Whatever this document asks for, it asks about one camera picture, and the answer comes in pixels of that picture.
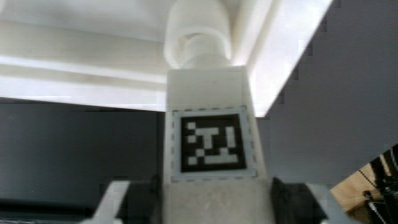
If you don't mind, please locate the white table leg back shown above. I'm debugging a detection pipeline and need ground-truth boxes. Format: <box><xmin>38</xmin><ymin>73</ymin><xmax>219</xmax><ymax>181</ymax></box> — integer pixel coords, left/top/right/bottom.
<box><xmin>159</xmin><ymin>31</ymin><xmax>276</xmax><ymax>224</ymax></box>

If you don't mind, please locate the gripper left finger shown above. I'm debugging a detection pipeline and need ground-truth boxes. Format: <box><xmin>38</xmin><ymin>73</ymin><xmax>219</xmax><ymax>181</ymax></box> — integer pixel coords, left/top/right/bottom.
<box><xmin>77</xmin><ymin>180</ymin><xmax>157</xmax><ymax>224</ymax></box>

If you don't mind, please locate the white square tabletop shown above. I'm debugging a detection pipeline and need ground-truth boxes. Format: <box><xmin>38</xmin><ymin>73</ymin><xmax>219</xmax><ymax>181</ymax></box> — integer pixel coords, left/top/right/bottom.
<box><xmin>0</xmin><ymin>0</ymin><xmax>331</xmax><ymax>116</ymax></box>

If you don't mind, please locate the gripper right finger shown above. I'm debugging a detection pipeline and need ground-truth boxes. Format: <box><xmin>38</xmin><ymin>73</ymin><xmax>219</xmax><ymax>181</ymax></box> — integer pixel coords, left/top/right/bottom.
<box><xmin>269</xmin><ymin>178</ymin><xmax>358</xmax><ymax>224</ymax></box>

